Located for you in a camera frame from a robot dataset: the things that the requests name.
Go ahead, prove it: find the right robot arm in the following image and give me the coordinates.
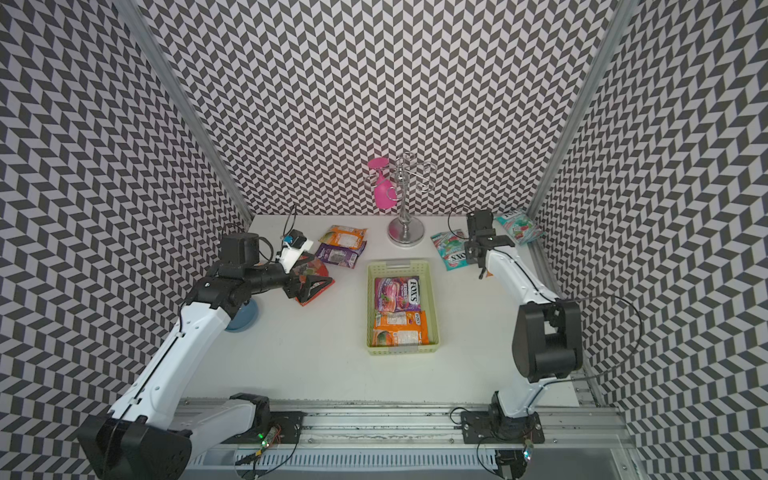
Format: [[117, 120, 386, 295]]
[[465, 210, 583, 421]]

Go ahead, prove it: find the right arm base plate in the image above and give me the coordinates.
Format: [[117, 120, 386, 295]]
[[456, 410, 545, 445]]

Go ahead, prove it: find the orange candy bag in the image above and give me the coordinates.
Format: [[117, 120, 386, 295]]
[[320, 225, 367, 250]]

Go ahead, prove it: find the pink purple Fox's berries bag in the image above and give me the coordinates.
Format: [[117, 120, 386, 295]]
[[374, 276, 421, 313]]

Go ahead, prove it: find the aluminium front rail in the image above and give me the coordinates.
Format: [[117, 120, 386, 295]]
[[134, 405, 631, 451]]

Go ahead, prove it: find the red 100 candy bag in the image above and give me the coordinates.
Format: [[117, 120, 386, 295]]
[[292, 253, 335, 306]]

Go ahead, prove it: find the blue bowl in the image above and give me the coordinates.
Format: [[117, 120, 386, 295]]
[[225, 298, 259, 333]]

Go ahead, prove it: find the light green plastic basket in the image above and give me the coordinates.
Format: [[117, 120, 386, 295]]
[[366, 259, 440, 356]]

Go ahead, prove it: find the teal mint bag in corner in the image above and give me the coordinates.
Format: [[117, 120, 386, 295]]
[[495, 210, 545, 246]]

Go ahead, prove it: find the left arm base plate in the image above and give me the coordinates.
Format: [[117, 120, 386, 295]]
[[234, 411, 306, 445]]

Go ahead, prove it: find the chrome glass holder stand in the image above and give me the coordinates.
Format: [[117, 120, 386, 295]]
[[386, 152, 437, 248]]

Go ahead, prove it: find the teal Fox's mint bag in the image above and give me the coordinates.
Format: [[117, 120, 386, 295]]
[[430, 230, 468, 271]]

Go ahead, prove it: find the pink plastic wine glass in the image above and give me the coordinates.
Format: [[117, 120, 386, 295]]
[[368, 157, 397, 210]]

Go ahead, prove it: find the orange Fox's fruits bag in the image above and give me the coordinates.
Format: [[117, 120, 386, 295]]
[[371, 311, 429, 347]]

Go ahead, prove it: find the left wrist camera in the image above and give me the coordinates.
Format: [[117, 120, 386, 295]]
[[277, 229, 314, 273]]

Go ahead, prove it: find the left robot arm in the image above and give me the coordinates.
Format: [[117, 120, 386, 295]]
[[76, 230, 313, 479]]

